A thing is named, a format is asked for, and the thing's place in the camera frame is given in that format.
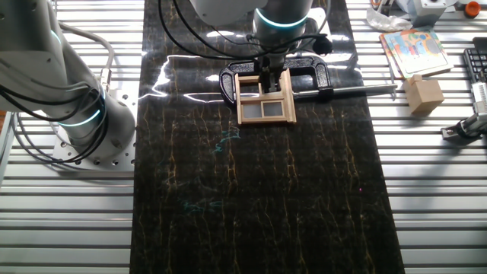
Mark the black round cable plug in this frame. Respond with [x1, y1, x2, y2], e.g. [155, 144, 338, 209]
[312, 33, 334, 55]

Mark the plain wooden block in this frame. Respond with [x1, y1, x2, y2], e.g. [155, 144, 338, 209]
[403, 74, 445, 116]

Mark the crumpled clear plastic bag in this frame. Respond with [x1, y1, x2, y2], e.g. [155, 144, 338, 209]
[366, 7, 414, 33]

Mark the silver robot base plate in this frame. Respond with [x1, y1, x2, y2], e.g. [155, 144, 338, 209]
[52, 79, 138, 171]

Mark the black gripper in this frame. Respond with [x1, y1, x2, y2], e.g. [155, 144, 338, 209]
[257, 56, 285, 94]

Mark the miniature wooden window frame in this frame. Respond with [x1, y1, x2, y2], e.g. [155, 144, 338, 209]
[234, 68, 298, 126]

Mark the colourful picture cards stack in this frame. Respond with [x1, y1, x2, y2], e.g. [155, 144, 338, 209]
[379, 26, 454, 80]

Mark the orange round cap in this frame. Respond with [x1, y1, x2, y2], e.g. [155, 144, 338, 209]
[464, 1, 482, 18]

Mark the grey hose with connector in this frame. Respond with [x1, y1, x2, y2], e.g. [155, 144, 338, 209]
[59, 21, 115, 92]

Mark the black metal C-clamp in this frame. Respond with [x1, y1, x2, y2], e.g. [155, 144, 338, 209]
[219, 55, 399, 107]

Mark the black base cable bundle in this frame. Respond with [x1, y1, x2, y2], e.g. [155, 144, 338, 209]
[0, 83, 110, 165]

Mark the grey metal box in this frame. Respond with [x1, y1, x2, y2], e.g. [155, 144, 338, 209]
[395, 0, 457, 27]

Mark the black marble pattern mat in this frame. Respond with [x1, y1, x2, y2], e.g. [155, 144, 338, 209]
[129, 0, 406, 274]

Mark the black keyboard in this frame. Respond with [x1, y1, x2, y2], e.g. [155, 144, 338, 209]
[463, 37, 487, 83]

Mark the silver metal actuator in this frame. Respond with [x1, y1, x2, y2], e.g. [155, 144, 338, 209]
[441, 81, 487, 140]

